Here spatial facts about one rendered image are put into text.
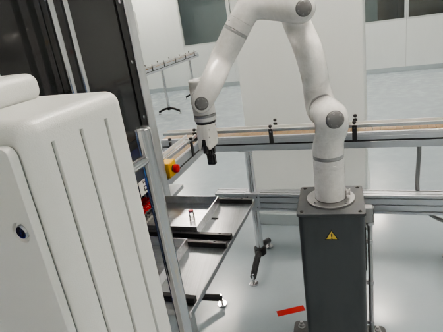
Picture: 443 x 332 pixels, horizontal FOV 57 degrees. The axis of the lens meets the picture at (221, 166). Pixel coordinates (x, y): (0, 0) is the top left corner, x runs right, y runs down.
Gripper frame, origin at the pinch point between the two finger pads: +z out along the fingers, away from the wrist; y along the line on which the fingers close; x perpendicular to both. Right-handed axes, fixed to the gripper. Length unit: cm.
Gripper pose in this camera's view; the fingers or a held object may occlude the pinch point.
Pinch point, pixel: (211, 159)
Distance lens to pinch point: 159.4
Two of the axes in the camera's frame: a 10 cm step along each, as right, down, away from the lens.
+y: -3.2, 3.7, -8.7
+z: 1.4, 9.3, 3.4
